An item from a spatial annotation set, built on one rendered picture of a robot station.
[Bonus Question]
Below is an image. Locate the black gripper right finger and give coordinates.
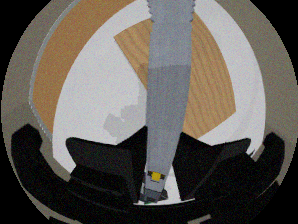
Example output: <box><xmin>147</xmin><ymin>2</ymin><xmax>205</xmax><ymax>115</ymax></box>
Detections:
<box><xmin>172</xmin><ymin>132</ymin><xmax>251</xmax><ymax>201</ymax></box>

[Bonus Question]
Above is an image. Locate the light brown wooden board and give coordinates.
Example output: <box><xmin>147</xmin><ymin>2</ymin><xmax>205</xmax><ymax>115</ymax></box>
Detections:
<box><xmin>113</xmin><ymin>12</ymin><xmax>237</xmax><ymax>139</ymax></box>

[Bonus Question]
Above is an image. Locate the dark grey roasting tin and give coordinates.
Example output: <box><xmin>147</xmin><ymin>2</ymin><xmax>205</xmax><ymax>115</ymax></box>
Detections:
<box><xmin>140</xmin><ymin>173</ymin><xmax>168</xmax><ymax>202</ymax></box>

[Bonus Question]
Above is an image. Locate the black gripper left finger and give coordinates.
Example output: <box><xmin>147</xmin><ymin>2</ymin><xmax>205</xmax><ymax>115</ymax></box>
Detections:
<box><xmin>65</xmin><ymin>125</ymin><xmax>148</xmax><ymax>204</ymax></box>

